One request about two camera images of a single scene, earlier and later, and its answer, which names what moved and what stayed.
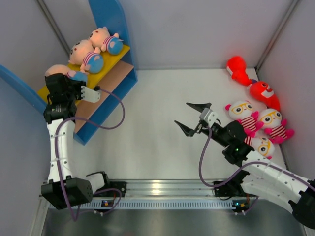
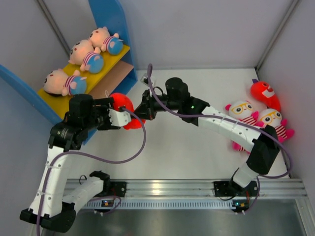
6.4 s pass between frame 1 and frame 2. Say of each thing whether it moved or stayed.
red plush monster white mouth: stayed
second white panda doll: stayed
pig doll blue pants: stayed
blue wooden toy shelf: stayed
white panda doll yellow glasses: stayed
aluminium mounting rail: stayed
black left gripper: moved
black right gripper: moved
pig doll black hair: moved
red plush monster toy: moved
